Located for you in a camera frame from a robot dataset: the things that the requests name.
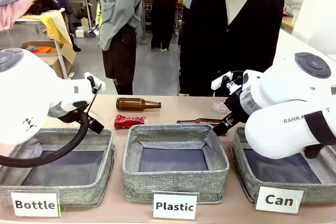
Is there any wooden workbench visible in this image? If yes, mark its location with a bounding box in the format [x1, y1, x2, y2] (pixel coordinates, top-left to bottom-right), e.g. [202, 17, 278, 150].
[280, 15, 296, 30]

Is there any person in dark clothes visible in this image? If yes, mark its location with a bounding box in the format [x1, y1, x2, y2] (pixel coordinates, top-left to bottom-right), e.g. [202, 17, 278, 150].
[150, 0, 190, 51]

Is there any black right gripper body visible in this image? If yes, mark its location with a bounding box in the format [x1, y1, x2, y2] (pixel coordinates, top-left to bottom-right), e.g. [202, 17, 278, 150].
[224, 88, 250, 125]

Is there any grey basket with Plastic sign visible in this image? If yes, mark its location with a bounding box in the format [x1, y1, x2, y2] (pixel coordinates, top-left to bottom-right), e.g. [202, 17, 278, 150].
[122, 123, 230, 204]

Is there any person in grey-green jacket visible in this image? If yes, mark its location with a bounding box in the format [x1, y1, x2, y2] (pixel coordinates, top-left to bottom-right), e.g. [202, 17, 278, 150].
[98, 0, 148, 95]

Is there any crushed aluminium drink can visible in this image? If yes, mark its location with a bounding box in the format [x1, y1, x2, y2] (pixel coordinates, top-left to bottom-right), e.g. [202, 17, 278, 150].
[114, 114, 148, 130]

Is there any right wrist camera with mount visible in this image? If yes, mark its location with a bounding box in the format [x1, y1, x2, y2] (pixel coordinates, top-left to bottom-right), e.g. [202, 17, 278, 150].
[211, 70, 244, 96]

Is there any cardboard box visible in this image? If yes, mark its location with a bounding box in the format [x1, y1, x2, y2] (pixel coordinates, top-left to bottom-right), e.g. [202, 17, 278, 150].
[19, 40, 73, 79]

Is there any large white table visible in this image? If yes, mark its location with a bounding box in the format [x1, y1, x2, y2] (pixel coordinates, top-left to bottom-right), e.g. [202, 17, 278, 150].
[278, 28, 336, 62]

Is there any white Can sign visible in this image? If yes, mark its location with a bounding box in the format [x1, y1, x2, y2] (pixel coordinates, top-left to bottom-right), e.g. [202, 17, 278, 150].
[255, 186, 305, 215]

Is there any white Plastic sign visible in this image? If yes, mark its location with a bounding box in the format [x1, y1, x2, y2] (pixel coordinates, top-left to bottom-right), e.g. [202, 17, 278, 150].
[151, 191, 198, 220]

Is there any brown glass bottle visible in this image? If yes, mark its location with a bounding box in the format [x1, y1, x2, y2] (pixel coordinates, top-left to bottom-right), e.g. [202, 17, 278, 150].
[176, 118, 224, 127]
[115, 97, 162, 112]

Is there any white table with clothes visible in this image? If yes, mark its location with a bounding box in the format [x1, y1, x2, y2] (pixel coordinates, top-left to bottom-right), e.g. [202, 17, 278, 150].
[14, 8, 76, 80]

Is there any pink cloth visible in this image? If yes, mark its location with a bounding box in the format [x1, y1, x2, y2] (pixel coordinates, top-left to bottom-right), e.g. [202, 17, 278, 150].
[0, 0, 39, 32]

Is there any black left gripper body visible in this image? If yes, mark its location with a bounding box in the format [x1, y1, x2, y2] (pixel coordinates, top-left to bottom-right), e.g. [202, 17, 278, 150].
[48, 104, 105, 134]

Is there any person in black cardigan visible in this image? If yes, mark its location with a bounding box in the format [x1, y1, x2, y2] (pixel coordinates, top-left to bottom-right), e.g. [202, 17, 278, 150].
[179, 0, 286, 98]

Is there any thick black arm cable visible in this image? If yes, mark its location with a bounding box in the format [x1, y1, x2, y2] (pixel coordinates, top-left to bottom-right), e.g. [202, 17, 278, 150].
[0, 113, 91, 168]

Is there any thin black camera cable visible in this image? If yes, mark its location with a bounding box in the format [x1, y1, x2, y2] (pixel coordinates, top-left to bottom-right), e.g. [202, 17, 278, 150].
[84, 83, 102, 117]

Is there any dark garment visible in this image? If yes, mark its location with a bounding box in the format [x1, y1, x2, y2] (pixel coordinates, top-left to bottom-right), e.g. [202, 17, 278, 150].
[26, 0, 60, 16]

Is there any orange cloth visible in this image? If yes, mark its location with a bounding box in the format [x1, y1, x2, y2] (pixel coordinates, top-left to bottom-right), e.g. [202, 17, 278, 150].
[27, 46, 52, 54]

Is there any wooden lattice shelf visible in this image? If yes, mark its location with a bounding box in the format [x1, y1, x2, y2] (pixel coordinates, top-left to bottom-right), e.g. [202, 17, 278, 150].
[143, 0, 190, 15]

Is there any white Bottle sign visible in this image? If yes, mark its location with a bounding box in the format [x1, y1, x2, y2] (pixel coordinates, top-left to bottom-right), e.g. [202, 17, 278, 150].
[10, 189, 61, 218]

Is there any yellow cloth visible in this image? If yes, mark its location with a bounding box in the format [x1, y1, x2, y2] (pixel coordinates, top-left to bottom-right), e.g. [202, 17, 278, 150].
[20, 10, 77, 65]

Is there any grey basket with Bottle sign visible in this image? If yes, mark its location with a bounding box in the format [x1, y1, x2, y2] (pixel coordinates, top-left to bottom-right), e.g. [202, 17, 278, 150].
[0, 127, 116, 207]

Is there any grey basket with Can sign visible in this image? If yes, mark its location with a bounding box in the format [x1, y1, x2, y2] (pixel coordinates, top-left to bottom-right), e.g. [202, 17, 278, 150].
[230, 126, 336, 205]

